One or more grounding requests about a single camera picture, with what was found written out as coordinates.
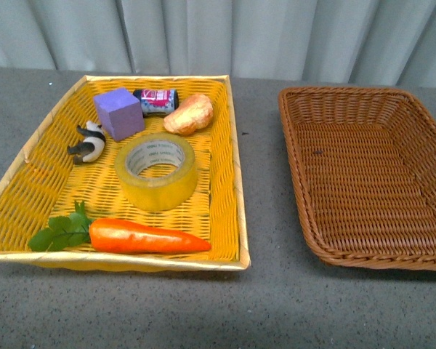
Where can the brown wicker basket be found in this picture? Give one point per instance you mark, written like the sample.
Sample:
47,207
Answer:
363,167

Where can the small printed can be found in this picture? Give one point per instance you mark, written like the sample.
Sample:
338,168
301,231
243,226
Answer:
157,101

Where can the small panda figurine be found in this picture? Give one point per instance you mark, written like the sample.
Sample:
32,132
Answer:
91,147

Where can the yellow packing tape roll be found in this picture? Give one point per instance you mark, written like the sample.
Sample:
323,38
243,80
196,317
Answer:
157,193

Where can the purple foam cube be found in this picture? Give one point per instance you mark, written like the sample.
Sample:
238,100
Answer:
119,113

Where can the orange toy carrot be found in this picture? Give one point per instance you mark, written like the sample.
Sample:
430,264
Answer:
112,235

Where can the grey curtain backdrop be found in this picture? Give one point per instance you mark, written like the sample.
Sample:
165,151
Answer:
365,42

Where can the toy bread loaf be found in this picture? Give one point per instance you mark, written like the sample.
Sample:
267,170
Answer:
194,113

